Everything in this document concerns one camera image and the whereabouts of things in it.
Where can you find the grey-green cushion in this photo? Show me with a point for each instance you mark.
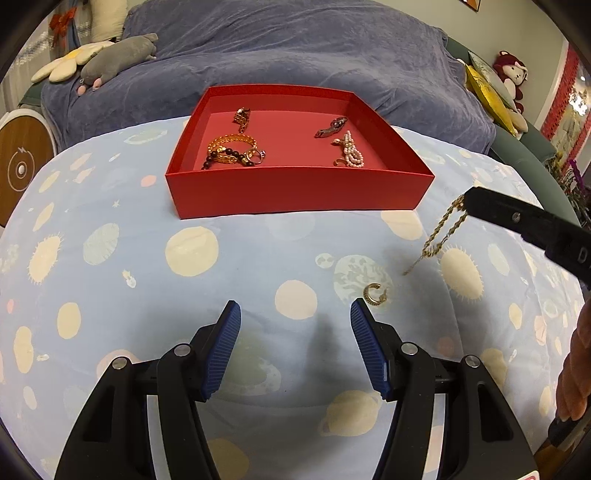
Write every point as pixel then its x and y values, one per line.
pixel 489 71

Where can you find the small cream cushion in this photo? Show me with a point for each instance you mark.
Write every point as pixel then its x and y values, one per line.
pixel 519 122

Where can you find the purple flower plant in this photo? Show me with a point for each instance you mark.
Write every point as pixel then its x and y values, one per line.
pixel 575 180

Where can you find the gold earring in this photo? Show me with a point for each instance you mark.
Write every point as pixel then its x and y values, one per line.
pixel 373 302

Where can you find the yellow cushion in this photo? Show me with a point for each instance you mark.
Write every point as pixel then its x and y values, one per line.
pixel 489 97

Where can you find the red wall hanging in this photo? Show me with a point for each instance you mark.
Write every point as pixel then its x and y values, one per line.
pixel 561 92

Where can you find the light blue planet-print tablecloth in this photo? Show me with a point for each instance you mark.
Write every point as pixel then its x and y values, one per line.
pixel 138 286

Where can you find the grey plush toy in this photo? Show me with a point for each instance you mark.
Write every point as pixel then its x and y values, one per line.
pixel 115 57

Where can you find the white appliance with wooden disc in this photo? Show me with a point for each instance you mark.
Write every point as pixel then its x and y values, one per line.
pixel 23 166

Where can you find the green sofa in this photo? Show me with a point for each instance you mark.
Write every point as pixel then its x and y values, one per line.
pixel 540 157

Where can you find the red monkey plush toy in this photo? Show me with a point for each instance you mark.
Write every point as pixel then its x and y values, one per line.
pixel 510 76

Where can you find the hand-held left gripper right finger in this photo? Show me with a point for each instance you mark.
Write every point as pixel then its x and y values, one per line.
pixel 369 350

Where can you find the person's right hand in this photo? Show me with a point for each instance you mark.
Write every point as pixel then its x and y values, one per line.
pixel 575 378

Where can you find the blue-grey blanket covered sofa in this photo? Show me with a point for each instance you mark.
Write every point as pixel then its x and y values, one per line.
pixel 277 41

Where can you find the red bow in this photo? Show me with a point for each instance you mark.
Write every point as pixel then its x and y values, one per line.
pixel 62 23

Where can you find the gold wristwatch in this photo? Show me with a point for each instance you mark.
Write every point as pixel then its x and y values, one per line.
pixel 241 121

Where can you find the red cardboard box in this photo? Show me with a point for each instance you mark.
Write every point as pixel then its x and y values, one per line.
pixel 277 194

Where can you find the silver wristwatch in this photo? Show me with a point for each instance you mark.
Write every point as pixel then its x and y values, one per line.
pixel 330 129

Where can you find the cream flower cushion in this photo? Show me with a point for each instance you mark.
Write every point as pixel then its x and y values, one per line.
pixel 64 64

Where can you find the white curtain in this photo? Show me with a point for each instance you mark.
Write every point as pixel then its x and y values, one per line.
pixel 27 50

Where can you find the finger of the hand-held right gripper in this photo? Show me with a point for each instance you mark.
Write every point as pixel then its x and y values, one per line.
pixel 498 207
pixel 568 251

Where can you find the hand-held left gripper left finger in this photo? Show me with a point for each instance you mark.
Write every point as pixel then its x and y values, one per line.
pixel 221 350

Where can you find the orange wall decoration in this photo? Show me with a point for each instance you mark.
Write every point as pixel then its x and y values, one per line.
pixel 470 3

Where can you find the white plush toy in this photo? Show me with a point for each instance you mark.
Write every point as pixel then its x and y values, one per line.
pixel 108 21

